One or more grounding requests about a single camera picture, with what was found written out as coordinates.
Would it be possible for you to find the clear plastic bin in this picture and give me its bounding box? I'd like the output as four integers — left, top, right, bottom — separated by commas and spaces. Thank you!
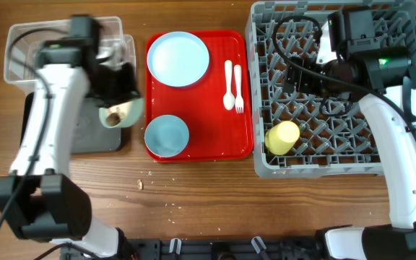
4, 16, 137, 95

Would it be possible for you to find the food scrap on table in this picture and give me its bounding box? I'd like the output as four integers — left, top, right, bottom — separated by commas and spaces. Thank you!
137, 179, 144, 190

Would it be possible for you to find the black waste tray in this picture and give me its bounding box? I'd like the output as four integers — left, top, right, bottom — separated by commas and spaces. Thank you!
19, 92, 123, 155

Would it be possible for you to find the light blue plate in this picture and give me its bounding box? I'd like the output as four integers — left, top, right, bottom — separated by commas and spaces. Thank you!
147, 31, 210, 87

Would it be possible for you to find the green bowl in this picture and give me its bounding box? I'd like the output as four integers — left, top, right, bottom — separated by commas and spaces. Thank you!
99, 97, 144, 129

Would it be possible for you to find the food leftovers rice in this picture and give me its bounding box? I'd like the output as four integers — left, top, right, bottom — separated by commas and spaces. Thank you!
105, 106, 127, 127

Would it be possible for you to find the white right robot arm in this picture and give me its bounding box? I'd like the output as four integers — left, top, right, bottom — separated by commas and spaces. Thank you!
287, 47, 416, 259

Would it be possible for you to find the yellow plastic cup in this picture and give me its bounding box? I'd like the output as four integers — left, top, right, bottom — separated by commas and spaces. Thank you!
264, 121, 300, 155

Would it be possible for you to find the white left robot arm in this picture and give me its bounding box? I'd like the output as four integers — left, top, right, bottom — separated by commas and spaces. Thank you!
0, 42, 139, 259

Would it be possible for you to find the grey dishwasher rack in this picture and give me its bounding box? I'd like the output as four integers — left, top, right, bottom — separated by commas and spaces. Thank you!
245, 1, 416, 178

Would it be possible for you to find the red plastic tray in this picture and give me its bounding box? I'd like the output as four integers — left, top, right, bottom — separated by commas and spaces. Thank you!
145, 30, 254, 163

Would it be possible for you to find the cream plastic spoon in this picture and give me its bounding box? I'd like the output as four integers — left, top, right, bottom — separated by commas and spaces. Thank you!
223, 60, 235, 111

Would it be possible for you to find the pink plastic fork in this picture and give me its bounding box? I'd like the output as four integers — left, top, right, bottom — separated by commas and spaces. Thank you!
233, 64, 244, 113

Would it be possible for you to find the light blue bowl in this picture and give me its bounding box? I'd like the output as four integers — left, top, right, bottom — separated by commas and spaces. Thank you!
144, 115, 189, 158

